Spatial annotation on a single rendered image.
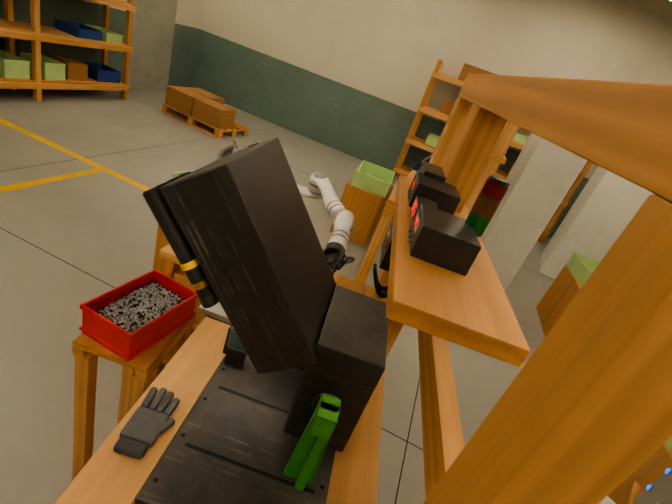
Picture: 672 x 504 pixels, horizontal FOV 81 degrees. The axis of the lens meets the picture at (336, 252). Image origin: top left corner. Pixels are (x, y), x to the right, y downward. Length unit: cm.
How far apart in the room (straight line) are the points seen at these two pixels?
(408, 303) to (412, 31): 773
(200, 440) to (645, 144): 109
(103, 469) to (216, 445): 25
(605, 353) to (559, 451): 11
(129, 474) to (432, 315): 79
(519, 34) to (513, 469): 792
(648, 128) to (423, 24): 784
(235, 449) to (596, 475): 89
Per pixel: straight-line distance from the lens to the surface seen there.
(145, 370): 147
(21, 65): 673
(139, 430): 117
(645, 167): 46
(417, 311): 69
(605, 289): 43
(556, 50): 823
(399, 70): 825
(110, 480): 113
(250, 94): 933
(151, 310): 153
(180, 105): 736
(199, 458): 116
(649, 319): 38
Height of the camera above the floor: 187
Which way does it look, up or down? 26 degrees down
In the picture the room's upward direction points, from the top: 20 degrees clockwise
